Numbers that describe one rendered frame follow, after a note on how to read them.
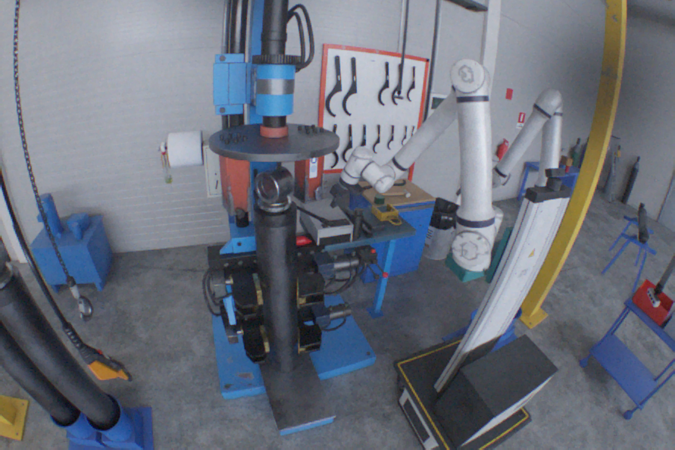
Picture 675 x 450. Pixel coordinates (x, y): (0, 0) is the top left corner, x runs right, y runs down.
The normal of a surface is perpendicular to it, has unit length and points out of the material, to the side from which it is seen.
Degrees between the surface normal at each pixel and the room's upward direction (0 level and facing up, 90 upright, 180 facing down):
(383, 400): 0
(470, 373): 0
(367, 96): 90
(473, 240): 92
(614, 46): 90
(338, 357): 0
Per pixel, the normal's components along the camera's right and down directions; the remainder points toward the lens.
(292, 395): 0.07, -0.90
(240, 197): 0.62, 0.37
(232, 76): 0.37, 0.42
